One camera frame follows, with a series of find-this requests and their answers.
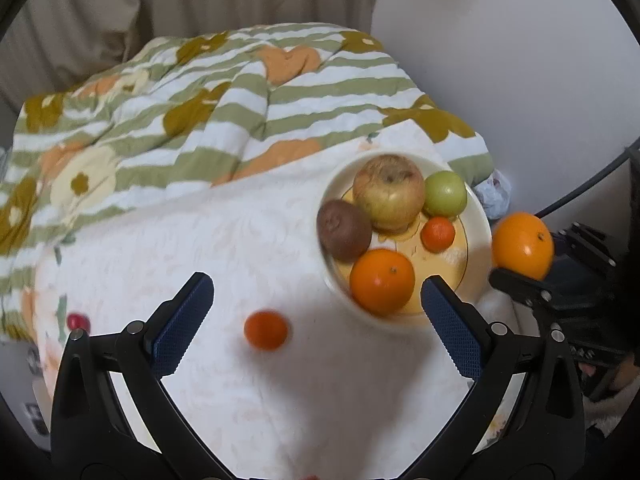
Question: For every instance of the brownish yellow apple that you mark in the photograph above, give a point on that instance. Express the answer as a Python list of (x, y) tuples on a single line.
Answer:
[(387, 195)]

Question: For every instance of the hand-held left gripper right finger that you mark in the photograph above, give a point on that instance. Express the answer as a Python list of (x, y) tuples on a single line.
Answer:
[(452, 325)]

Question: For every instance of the red cherry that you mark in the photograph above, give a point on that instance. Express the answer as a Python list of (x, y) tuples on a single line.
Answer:
[(77, 320)]

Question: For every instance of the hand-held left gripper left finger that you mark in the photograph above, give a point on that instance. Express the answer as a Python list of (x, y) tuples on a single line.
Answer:
[(185, 325)]

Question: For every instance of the white plastic bag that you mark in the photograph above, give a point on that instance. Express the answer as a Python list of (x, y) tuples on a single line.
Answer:
[(495, 197)]

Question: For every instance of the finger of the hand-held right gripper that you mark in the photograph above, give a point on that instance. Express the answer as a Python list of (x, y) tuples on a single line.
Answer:
[(585, 245), (522, 289)]

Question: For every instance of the white floral tablecloth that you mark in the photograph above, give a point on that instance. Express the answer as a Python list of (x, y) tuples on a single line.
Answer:
[(280, 410)]

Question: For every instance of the small mandarin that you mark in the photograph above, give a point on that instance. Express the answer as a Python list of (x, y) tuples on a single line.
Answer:
[(266, 331), (438, 235)]

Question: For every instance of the brown kiwi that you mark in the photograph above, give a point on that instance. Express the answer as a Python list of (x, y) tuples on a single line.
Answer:
[(342, 230)]

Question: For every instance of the green striped floral blanket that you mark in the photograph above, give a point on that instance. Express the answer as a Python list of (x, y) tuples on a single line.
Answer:
[(225, 110)]

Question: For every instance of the large green apple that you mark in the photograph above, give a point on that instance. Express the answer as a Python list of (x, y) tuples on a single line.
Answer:
[(445, 195)]

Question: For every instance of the orange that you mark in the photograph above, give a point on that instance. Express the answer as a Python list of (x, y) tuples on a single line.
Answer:
[(382, 280), (522, 245)]

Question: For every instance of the person's right forearm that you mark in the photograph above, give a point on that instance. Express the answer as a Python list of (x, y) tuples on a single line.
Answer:
[(610, 410)]

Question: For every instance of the cream plate with duck print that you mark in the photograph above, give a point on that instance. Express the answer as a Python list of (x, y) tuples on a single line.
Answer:
[(452, 267)]

